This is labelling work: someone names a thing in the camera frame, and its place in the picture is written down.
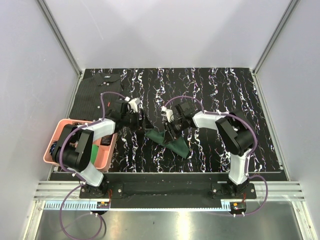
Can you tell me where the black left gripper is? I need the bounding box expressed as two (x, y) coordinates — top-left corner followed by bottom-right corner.
(121, 109), (154, 131)

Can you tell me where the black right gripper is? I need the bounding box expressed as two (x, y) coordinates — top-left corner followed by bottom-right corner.
(163, 117), (187, 145)

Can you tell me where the green cloth napkin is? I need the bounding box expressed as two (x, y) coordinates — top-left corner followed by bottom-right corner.
(145, 129), (190, 159)

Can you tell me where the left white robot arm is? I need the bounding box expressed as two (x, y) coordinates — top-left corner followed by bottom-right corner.
(50, 97), (154, 198)

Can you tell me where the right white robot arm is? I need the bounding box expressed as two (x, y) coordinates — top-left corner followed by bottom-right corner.
(161, 102), (258, 199)

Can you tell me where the dark brown rolled cloth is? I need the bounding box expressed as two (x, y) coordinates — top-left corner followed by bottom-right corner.
(100, 135), (113, 146)

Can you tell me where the pink compartment tray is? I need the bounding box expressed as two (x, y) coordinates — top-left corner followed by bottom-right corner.
(43, 119), (118, 172)

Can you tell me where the green rolled cloth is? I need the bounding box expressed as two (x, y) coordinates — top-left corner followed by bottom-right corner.
(90, 144), (99, 165)

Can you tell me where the dark pinstriped shirt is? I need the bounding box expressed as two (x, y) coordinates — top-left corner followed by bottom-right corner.
(69, 73), (123, 121)

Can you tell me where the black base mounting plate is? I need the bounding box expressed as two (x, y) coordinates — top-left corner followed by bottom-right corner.
(79, 172), (257, 211)

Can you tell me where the blue patterned rolled tie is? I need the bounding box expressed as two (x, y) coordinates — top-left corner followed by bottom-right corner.
(49, 141), (57, 156)

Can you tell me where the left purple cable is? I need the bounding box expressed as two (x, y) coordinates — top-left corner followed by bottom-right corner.
(58, 91), (131, 237)

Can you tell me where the aluminium frame rail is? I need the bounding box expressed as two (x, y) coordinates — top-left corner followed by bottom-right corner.
(34, 181), (305, 201)

